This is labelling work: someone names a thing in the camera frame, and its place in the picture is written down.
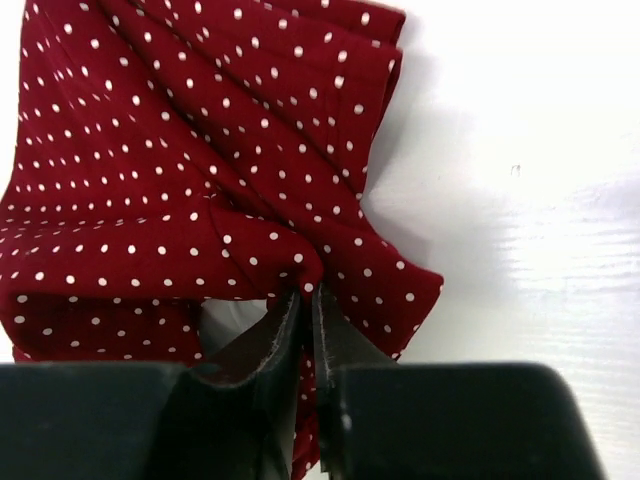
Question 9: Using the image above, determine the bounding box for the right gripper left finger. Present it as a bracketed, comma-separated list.
[1, 292, 302, 479]

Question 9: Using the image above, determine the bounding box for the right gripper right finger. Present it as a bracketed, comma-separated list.
[311, 287, 605, 480]

